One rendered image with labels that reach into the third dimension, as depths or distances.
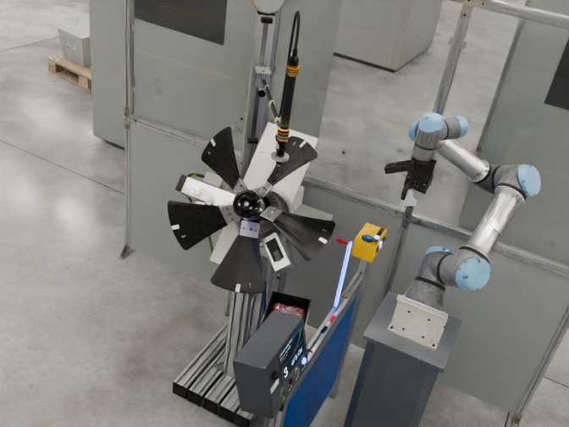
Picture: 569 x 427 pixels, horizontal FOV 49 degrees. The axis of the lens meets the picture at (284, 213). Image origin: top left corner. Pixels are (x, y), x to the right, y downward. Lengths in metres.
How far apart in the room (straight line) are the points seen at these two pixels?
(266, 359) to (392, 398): 0.81
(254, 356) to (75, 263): 2.52
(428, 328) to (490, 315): 1.03
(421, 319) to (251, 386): 0.74
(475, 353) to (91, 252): 2.46
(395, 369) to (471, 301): 1.00
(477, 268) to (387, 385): 0.57
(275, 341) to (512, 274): 1.59
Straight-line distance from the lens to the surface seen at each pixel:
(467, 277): 2.22
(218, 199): 2.73
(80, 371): 3.49
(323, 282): 3.51
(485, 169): 2.48
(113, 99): 5.31
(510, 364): 3.47
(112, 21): 5.10
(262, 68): 2.94
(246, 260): 2.53
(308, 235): 2.47
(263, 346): 1.85
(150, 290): 3.95
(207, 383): 3.31
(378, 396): 2.51
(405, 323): 2.33
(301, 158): 2.51
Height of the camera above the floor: 2.53
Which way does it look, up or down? 32 degrees down
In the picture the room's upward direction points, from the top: 9 degrees clockwise
